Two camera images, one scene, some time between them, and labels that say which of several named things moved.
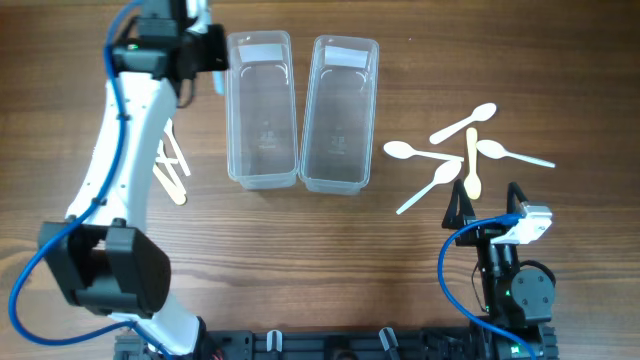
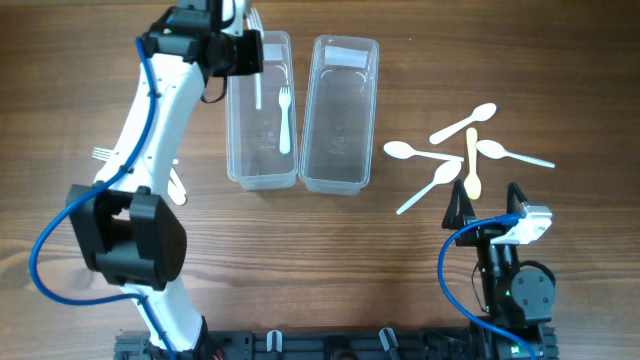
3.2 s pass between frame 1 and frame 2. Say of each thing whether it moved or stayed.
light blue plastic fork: moved
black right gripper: stayed
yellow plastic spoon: stayed
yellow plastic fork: stayed
